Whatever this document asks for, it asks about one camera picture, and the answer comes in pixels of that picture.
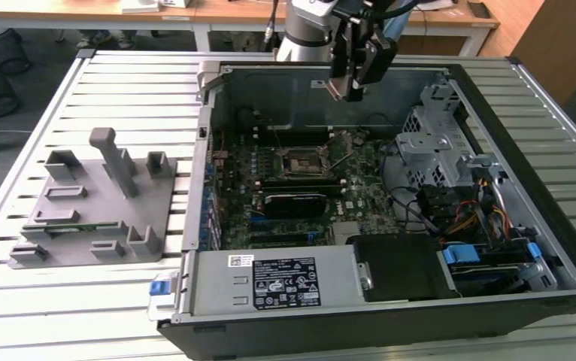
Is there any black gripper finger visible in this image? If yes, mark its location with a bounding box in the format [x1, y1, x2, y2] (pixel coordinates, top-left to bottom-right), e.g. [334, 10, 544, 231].
[331, 22, 364, 79]
[346, 35, 400, 103]

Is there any silver CPU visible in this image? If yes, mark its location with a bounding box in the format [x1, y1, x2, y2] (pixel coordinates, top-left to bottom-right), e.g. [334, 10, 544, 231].
[324, 76, 354, 102]

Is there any metal socket cover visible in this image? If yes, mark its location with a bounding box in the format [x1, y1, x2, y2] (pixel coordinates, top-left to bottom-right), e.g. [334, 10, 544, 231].
[320, 129, 356, 161]

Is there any thin metal locking lever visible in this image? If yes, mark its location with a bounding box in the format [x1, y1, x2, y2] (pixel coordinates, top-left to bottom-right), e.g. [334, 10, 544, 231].
[268, 118, 284, 152]
[328, 148, 356, 171]

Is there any CPU socket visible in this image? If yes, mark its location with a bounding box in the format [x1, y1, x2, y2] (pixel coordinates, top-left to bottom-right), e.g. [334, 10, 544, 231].
[278, 145, 335, 178]

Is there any black phone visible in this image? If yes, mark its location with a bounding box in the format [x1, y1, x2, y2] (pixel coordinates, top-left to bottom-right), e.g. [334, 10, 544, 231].
[468, 2, 494, 20]

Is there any black RAM slot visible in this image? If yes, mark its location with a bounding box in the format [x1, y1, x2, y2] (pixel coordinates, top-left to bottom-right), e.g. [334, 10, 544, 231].
[262, 178, 343, 184]
[262, 183, 343, 189]
[262, 187, 343, 193]
[262, 191, 343, 197]
[254, 141, 335, 147]
[254, 132, 335, 138]
[254, 127, 335, 133]
[254, 136, 335, 142]

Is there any silver drive cage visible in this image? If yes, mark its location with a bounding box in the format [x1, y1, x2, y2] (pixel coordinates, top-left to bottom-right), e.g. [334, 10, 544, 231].
[395, 84, 510, 189]

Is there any green motherboard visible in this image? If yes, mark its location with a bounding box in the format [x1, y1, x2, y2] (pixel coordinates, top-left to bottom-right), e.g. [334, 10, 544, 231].
[207, 126, 400, 252]

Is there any wooden cabinet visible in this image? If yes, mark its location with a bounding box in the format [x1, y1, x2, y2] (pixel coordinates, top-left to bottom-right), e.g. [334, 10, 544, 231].
[479, 0, 576, 107]

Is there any black graphics card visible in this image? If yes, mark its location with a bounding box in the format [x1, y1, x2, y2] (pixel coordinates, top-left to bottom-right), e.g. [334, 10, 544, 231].
[262, 192, 328, 220]

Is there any silver chipset heatsink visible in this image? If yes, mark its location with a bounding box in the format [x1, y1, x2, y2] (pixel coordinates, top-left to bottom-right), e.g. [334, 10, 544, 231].
[331, 220, 363, 242]

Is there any black expansion slot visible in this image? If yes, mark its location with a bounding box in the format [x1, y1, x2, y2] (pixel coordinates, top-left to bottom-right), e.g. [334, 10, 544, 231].
[250, 233, 331, 246]

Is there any blue disk carrier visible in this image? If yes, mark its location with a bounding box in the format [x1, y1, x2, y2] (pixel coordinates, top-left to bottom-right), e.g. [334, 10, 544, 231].
[440, 243, 483, 270]

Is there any black plastic cover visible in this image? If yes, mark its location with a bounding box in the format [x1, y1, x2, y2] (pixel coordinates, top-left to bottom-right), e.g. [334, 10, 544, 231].
[346, 232, 464, 304]

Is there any grey parts rack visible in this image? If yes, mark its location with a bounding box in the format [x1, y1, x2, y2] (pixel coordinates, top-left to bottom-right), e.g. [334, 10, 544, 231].
[7, 126, 179, 271]

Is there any grey power supply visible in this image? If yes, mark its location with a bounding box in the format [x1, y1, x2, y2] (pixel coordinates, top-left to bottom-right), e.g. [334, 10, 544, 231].
[180, 246, 375, 315]

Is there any blue case latch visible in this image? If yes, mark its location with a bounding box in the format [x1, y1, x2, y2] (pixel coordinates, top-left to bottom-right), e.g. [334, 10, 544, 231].
[150, 280, 176, 297]

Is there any black PC case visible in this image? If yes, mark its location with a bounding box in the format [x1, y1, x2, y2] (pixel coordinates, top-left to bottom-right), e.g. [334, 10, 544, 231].
[156, 59, 576, 361]

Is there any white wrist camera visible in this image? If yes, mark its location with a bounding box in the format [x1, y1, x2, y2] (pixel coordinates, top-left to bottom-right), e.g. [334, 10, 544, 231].
[291, 0, 343, 27]

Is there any red wire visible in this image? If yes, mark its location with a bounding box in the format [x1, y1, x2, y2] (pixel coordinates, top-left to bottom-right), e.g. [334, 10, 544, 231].
[456, 200, 482, 220]

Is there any thick black wire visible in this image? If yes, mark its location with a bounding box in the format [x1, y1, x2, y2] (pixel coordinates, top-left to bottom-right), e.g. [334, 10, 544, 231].
[388, 183, 443, 238]

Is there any yellow wire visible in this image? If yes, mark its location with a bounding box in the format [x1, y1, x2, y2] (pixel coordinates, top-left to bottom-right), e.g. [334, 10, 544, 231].
[450, 209, 491, 235]

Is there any orange wire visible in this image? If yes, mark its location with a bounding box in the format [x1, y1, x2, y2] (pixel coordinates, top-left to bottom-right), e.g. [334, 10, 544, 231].
[488, 205, 514, 237]

